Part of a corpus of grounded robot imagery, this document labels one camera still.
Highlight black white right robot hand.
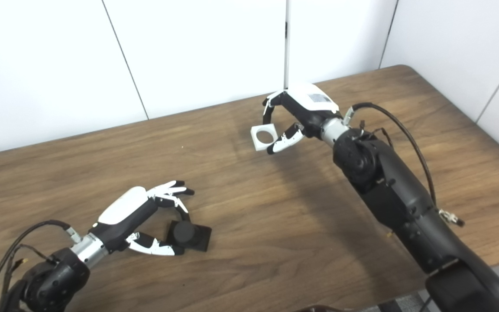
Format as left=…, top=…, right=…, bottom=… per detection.
left=262, top=84, right=341, bottom=155

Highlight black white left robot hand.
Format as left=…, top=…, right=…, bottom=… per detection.
left=89, top=180, right=195, bottom=257

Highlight white square piece with hole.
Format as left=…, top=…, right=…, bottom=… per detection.
left=251, top=123, right=279, bottom=152

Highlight black peg with square base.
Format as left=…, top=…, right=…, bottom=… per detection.
left=165, top=220, right=212, bottom=253

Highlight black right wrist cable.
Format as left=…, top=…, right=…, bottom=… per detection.
left=344, top=102, right=466, bottom=228

